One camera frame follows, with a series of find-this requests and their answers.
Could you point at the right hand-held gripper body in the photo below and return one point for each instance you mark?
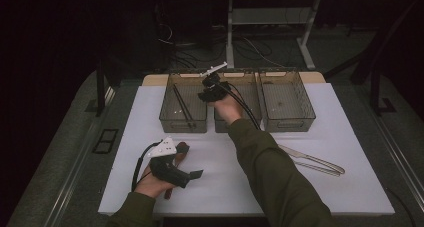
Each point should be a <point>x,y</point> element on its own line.
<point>218,88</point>

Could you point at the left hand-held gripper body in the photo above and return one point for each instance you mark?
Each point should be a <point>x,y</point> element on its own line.
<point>165,169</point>

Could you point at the brown wooden spoon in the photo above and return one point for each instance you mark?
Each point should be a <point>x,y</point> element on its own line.
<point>179,158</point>

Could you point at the clear brown plastic basket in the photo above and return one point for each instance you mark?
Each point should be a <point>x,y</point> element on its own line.
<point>193,100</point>
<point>253,97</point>
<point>286,100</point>

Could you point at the steel table knife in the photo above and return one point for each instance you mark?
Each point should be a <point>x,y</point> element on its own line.
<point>310,157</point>

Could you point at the steel fork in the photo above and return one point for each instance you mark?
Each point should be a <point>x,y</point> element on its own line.
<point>316,168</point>

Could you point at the person's right hand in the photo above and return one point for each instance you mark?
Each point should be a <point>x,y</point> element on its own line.
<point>228,108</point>

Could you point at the person's left hand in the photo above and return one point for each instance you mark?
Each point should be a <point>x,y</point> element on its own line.
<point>150,186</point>

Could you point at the white board table cover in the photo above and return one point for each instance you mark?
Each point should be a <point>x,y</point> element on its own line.
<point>216,187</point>

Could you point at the black metal stand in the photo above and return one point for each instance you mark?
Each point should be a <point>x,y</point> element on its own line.
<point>375,87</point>

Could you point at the white metal desk frame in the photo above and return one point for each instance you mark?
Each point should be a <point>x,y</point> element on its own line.
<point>229,37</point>

